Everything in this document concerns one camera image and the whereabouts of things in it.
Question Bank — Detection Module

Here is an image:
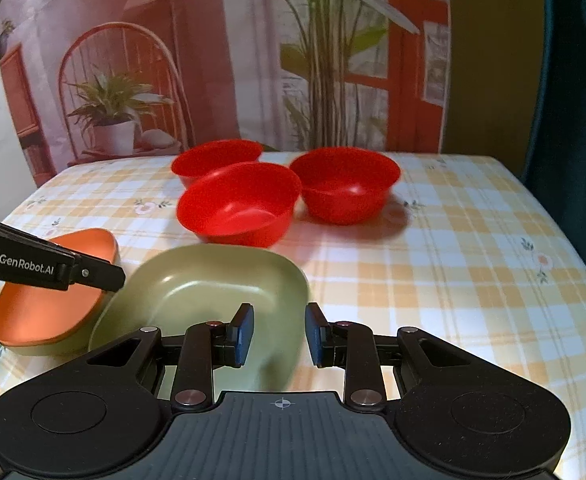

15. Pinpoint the yellow checked tablecloth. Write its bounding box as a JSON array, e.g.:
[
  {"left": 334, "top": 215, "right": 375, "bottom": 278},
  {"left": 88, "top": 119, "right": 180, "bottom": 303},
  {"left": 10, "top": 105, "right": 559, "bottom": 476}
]
[{"left": 0, "top": 149, "right": 586, "bottom": 480}]

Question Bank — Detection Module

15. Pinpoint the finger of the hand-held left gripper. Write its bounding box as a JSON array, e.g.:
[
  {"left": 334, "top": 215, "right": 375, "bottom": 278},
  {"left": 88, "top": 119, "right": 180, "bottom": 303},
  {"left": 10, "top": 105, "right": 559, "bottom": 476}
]
[{"left": 67, "top": 253, "right": 127, "bottom": 294}]

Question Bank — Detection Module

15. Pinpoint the dark teal curtain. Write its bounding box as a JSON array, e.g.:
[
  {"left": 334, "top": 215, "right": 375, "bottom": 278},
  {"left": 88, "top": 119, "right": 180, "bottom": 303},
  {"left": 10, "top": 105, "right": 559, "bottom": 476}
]
[{"left": 520, "top": 0, "right": 586, "bottom": 313}]

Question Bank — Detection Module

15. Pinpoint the printed wall backdrop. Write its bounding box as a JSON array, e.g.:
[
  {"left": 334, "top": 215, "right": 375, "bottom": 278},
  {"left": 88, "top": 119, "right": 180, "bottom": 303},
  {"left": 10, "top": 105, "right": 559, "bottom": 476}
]
[{"left": 0, "top": 0, "right": 452, "bottom": 190}]

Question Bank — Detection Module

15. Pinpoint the red bowl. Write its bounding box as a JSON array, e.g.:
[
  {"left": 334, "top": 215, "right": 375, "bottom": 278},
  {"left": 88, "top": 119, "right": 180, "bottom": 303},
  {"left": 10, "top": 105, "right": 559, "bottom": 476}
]
[
  {"left": 288, "top": 147, "right": 402, "bottom": 226},
  {"left": 171, "top": 139, "right": 265, "bottom": 191},
  {"left": 176, "top": 162, "right": 303, "bottom": 249}
]

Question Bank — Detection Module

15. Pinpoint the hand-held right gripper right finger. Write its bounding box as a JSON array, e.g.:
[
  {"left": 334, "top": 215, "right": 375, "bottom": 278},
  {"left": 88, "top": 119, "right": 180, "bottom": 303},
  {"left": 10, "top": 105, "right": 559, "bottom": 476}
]
[{"left": 304, "top": 302, "right": 468, "bottom": 409}]

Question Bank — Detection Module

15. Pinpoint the orange plate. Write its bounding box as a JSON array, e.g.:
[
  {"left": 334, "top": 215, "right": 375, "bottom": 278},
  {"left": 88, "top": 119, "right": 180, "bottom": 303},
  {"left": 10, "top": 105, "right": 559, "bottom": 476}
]
[{"left": 0, "top": 227, "right": 121, "bottom": 347}]

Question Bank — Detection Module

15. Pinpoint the green plate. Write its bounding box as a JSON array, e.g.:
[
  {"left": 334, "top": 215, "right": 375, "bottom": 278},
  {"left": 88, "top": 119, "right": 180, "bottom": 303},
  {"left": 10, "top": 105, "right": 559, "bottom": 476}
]
[{"left": 88, "top": 244, "right": 310, "bottom": 394}]

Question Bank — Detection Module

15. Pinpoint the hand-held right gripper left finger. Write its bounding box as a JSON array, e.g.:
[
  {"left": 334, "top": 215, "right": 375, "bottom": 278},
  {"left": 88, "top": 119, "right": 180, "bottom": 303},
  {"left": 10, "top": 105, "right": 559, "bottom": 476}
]
[{"left": 87, "top": 303, "right": 257, "bottom": 412}]

